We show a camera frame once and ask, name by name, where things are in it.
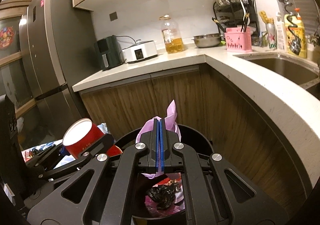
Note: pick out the steel bowl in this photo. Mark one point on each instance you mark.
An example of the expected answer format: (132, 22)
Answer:
(207, 40)

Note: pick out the dark grey refrigerator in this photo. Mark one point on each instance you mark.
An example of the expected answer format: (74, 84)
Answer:
(57, 47)

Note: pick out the white rice cooker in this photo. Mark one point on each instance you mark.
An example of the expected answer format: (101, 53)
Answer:
(140, 51)

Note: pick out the wooden glass door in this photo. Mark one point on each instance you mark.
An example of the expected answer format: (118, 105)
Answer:
(14, 83)

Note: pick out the black air fryer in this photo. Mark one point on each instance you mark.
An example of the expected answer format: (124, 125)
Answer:
(108, 52)

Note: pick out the blue floral tablecloth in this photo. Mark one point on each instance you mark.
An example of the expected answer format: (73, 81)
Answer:
(66, 158)

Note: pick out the pink utensil holder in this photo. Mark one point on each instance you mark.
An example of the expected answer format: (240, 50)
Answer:
(238, 40)

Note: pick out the black plastic bag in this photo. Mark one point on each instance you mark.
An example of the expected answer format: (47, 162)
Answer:
(163, 195)

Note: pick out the pink plastic bag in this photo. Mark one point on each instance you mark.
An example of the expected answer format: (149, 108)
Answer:
(175, 208)

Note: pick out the yellow detergent bottle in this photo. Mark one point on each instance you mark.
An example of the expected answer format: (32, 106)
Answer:
(295, 34)

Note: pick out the steel sink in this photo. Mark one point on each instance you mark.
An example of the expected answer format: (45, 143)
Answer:
(300, 71)

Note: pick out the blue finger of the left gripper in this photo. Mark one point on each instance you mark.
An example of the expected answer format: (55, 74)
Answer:
(100, 146)

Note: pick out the beer can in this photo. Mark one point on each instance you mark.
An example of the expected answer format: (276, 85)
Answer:
(271, 36)

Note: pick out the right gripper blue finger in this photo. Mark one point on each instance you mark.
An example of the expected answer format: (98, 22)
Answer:
(157, 145)
(161, 144)

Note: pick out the wooden lower cabinets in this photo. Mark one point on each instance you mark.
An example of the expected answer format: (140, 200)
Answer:
(209, 103)

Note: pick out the black trash bin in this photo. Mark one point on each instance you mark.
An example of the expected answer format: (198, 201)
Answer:
(181, 162)

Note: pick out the wall socket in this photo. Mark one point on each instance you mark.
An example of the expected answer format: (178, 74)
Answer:
(113, 16)

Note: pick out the cooking oil bottle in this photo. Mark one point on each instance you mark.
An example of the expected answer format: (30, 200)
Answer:
(171, 35)

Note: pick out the red paper cup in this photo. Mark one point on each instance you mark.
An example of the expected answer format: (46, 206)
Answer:
(83, 134)

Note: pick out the black dish rack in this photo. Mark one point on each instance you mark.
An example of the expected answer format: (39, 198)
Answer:
(230, 13)

